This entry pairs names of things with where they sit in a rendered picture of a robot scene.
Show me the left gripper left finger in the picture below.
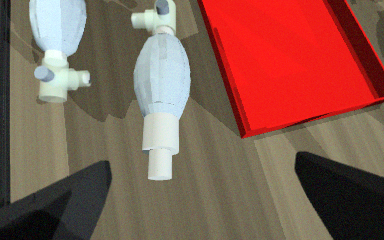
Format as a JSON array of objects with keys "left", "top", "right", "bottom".
[{"left": 0, "top": 160, "right": 112, "bottom": 240}]

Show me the red tray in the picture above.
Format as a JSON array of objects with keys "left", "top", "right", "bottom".
[{"left": 197, "top": 0, "right": 384, "bottom": 139}]

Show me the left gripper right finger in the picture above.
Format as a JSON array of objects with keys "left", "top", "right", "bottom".
[{"left": 295, "top": 151, "right": 384, "bottom": 240}]

